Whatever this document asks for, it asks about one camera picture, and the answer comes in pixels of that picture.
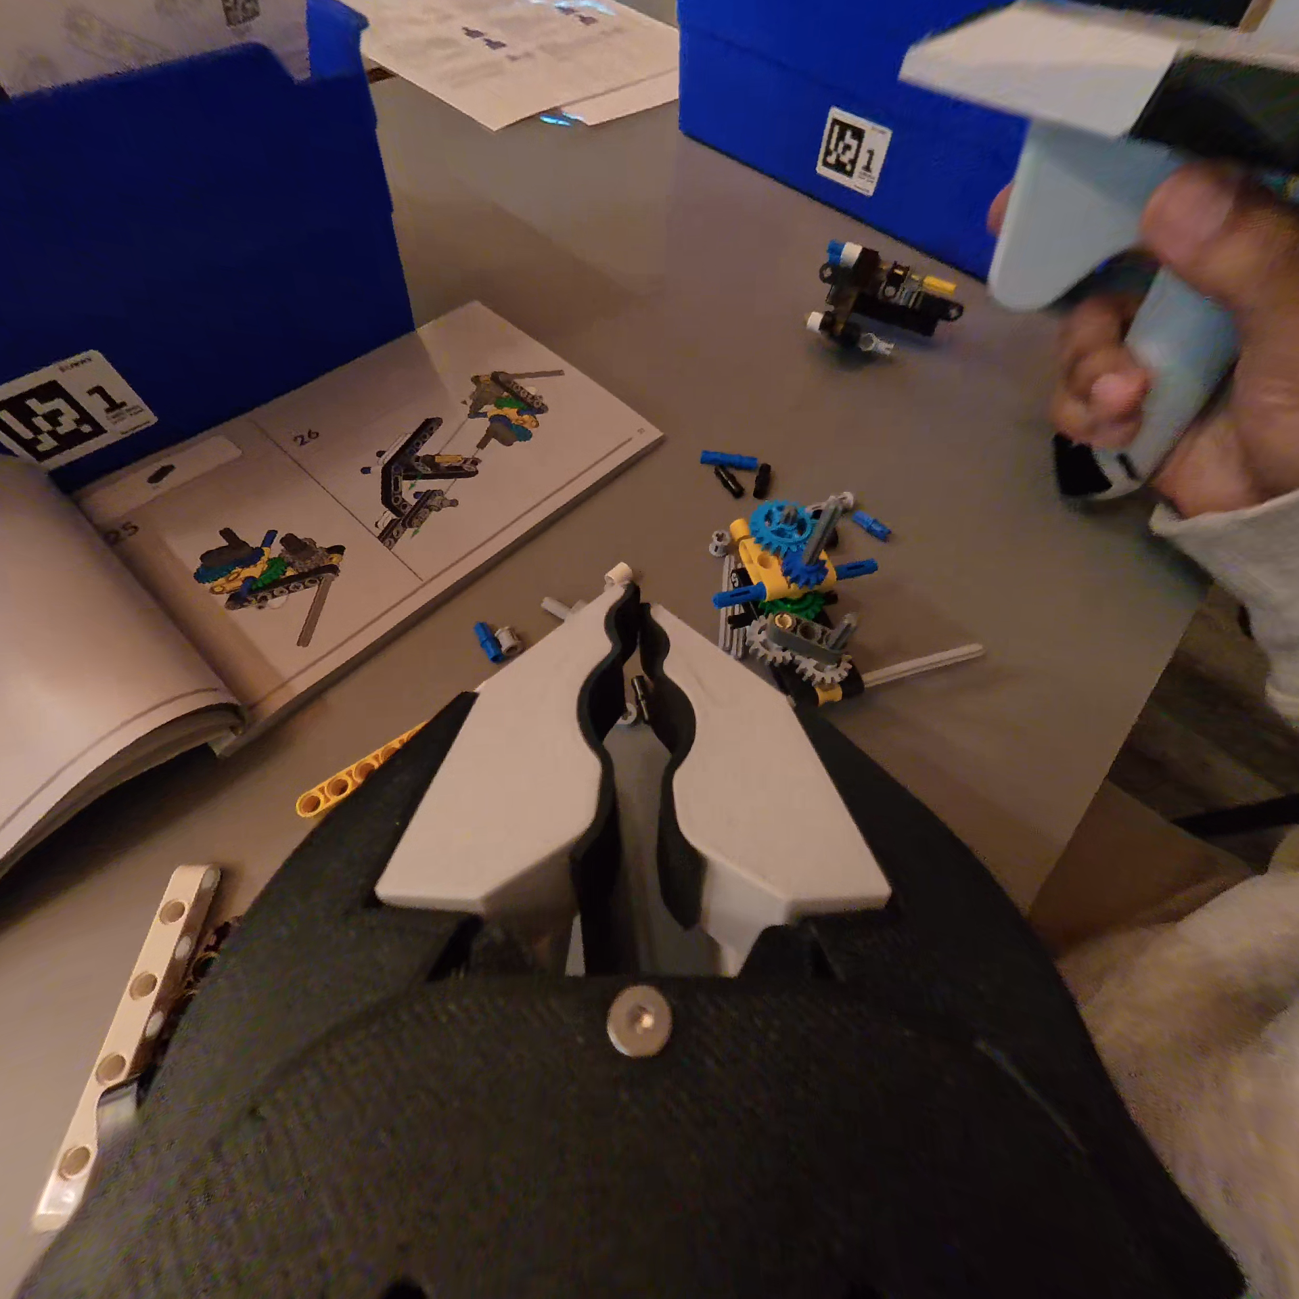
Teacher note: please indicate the blue plastic bin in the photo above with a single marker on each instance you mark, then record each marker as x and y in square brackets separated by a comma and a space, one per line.
[204, 233]
[760, 103]

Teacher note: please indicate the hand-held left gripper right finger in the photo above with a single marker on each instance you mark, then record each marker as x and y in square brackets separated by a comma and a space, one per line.
[771, 812]

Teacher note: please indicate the white lego beam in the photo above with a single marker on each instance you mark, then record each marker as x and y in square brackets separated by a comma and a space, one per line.
[130, 1028]

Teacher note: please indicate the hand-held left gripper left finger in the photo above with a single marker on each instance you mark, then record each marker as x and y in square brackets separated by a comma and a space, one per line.
[507, 791]

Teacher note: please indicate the person's right hand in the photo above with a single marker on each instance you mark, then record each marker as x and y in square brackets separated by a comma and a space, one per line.
[1268, 333]

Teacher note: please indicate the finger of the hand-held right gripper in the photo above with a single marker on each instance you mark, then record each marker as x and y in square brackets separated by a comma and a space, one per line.
[1045, 72]

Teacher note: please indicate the printed paper sheet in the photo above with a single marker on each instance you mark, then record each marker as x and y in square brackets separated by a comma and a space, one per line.
[507, 60]

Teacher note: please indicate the black lego frame assembly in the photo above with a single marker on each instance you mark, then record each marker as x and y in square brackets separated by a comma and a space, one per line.
[863, 295]

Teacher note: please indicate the blue grey lego pin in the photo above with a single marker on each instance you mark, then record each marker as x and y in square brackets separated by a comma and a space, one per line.
[489, 642]

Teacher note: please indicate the lego instruction booklet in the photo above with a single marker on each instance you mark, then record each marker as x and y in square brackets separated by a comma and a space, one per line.
[569, 426]

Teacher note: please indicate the white cardboard box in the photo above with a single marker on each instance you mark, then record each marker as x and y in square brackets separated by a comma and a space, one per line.
[123, 41]

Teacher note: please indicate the person's right forearm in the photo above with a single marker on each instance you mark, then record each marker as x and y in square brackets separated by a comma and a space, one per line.
[1249, 569]

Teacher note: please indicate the yellow lego gear assembly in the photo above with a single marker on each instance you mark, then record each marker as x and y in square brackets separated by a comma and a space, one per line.
[771, 569]

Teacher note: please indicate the yellow lego beam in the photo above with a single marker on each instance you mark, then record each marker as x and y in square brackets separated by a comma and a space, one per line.
[345, 781]

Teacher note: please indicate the grey white lego connector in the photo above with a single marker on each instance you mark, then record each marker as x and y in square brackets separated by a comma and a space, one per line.
[620, 574]

